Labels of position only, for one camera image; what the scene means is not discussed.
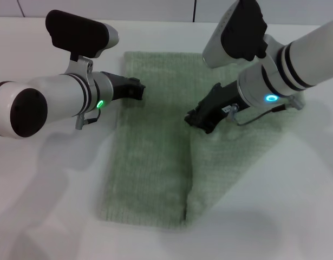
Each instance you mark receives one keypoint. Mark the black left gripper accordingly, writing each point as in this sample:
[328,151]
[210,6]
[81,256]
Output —
[120,87]

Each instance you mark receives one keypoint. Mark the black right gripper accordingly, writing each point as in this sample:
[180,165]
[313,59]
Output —
[223,103]

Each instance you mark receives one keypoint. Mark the green ribbed terry towel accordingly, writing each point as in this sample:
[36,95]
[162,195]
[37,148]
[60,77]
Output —
[144,162]

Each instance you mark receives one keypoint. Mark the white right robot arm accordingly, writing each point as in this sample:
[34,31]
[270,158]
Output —
[304,62]

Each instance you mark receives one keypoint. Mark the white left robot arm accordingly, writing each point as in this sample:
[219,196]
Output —
[60,98]

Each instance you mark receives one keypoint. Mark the silver left camera bracket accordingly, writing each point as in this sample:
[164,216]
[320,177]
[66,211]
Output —
[82,67]

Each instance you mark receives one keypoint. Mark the silver camera bracket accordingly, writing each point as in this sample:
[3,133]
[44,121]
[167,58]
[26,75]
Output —
[271,51]
[82,67]

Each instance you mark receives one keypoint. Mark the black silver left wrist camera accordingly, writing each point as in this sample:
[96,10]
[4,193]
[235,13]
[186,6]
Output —
[77,32]

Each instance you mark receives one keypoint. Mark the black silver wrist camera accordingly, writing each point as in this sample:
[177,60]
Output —
[239,35]
[77,32]

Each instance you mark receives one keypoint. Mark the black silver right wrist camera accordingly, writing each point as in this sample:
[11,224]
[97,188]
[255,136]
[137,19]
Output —
[239,35]

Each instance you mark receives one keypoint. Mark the silver right camera bracket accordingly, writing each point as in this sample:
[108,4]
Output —
[271,51]

